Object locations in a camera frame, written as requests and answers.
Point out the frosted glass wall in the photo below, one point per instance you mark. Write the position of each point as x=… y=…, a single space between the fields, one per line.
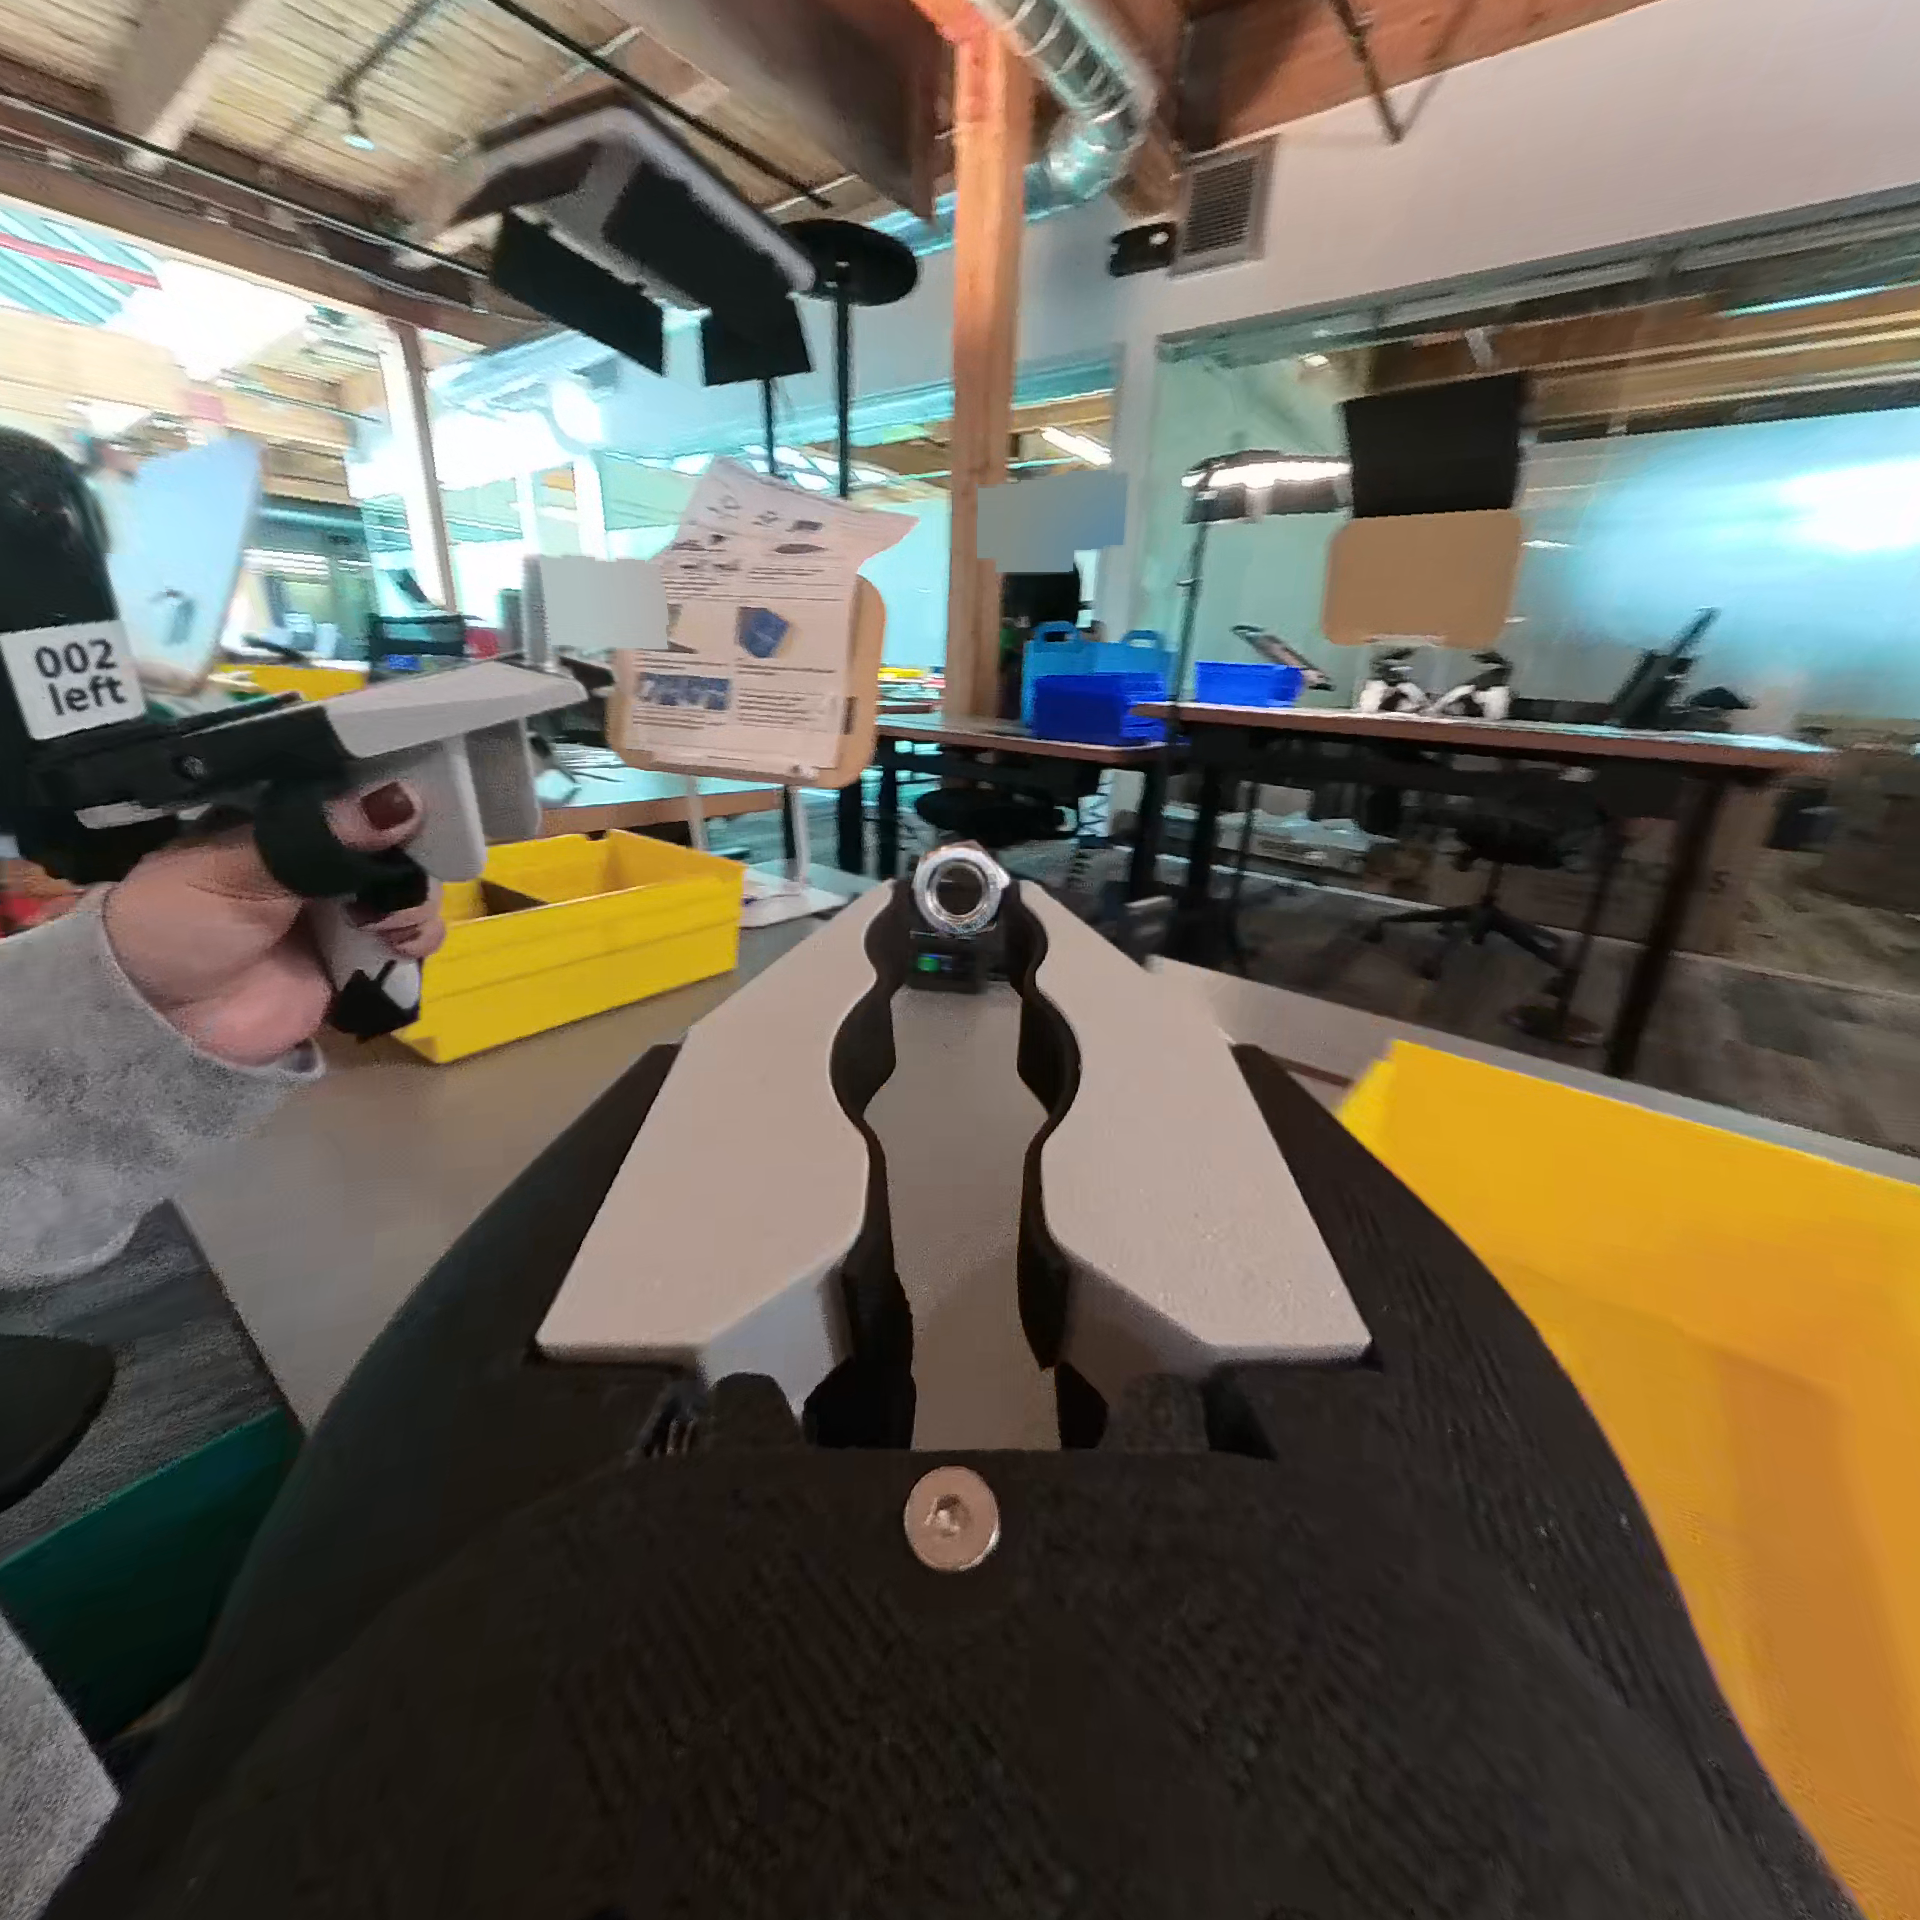
x=1725 y=600

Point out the printed instruction sheet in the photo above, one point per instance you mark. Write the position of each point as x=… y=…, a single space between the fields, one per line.
x=751 y=600

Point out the black office chair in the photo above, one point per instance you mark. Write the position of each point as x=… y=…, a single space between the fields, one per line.
x=1486 y=841

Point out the small black device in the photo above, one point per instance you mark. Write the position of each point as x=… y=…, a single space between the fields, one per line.
x=945 y=966

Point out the white clipboard stand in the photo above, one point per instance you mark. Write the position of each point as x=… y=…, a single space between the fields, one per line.
x=795 y=897

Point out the blue plastic bin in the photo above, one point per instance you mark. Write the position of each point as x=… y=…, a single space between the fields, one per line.
x=1245 y=684
x=1095 y=713

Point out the light bar on stand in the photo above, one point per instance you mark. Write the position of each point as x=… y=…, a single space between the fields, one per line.
x=1275 y=473

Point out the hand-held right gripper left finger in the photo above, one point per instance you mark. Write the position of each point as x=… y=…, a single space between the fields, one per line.
x=706 y=1185

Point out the black round-top stand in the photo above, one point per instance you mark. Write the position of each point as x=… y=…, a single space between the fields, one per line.
x=856 y=255

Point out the person's left hand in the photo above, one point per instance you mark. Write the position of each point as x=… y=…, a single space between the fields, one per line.
x=226 y=945

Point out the green box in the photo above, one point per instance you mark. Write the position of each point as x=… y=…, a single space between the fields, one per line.
x=136 y=1576

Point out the wooden clipboard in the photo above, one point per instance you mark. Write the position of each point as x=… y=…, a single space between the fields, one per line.
x=866 y=676

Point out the white board on stand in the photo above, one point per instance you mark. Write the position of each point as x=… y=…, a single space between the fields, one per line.
x=187 y=555

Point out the white wall vent grille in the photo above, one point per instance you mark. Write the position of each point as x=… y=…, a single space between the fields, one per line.
x=1221 y=207

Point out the silver air duct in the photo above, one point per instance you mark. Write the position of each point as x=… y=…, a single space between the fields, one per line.
x=1081 y=91

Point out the wooden support post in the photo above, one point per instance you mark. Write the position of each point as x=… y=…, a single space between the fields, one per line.
x=991 y=376

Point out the long wooden desk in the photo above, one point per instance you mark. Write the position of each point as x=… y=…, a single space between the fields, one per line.
x=1501 y=735

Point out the black square panel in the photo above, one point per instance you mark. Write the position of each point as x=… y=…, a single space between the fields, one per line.
x=1431 y=450

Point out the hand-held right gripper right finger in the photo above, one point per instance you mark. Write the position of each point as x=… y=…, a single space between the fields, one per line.
x=1200 y=1185

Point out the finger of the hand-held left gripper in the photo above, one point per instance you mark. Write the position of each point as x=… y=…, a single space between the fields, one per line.
x=496 y=687
x=420 y=732

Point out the black white table device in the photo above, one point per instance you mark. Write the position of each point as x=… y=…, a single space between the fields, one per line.
x=1392 y=687
x=1477 y=691

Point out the black studio light panel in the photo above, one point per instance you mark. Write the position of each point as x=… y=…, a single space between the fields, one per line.
x=706 y=255

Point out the yellow plastic bin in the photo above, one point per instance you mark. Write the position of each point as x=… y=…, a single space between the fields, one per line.
x=1725 y=1350
x=601 y=961

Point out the shiny hex nut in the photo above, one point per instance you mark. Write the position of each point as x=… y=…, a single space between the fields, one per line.
x=922 y=888

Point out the black wall speaker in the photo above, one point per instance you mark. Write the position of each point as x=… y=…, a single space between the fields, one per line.
x=1142 y=252

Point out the brown rounded board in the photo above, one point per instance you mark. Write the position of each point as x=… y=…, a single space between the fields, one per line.
x=1426 y=576

